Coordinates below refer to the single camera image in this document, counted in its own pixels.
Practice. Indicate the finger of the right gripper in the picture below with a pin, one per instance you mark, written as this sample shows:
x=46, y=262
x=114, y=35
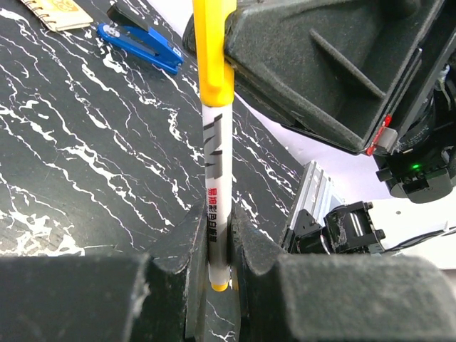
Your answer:
x=350, y=74

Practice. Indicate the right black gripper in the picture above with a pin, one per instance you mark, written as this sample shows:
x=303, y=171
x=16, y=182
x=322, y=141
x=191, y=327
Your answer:
x=422, y=165

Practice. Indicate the orange card pack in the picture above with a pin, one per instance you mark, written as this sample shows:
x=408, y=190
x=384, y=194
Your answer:
x=59, y=15

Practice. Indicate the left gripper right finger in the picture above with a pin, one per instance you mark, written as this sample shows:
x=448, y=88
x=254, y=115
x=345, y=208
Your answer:
x=320, y=297

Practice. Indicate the yellow pen cap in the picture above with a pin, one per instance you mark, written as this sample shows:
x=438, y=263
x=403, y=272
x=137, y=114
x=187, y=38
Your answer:
x=216, y=76

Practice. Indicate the white pen yellow tip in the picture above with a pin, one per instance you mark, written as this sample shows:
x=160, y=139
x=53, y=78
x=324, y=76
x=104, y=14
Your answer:
x=217, y=144

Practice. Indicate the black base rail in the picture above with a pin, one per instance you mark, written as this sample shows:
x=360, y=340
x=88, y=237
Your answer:
x=305, y=235

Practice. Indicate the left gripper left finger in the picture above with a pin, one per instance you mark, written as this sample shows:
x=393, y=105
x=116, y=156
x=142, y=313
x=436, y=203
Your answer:
x=159, y=295

